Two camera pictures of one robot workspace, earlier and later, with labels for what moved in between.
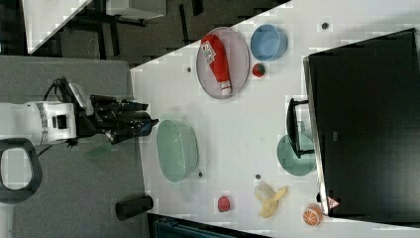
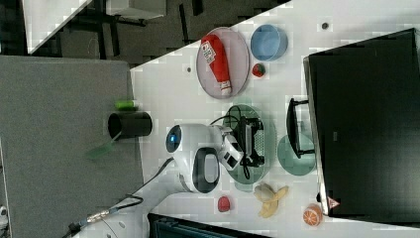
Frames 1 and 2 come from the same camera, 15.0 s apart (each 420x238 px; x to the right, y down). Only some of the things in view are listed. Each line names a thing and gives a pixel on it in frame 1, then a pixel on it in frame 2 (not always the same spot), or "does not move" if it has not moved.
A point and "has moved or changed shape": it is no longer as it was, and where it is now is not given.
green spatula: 100,150 does not move
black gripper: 120,120 → 244,135
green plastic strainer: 177,149 has moved or changed shape
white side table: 44,18 does not move
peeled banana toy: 269,197 does not move
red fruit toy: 223,204 does not move
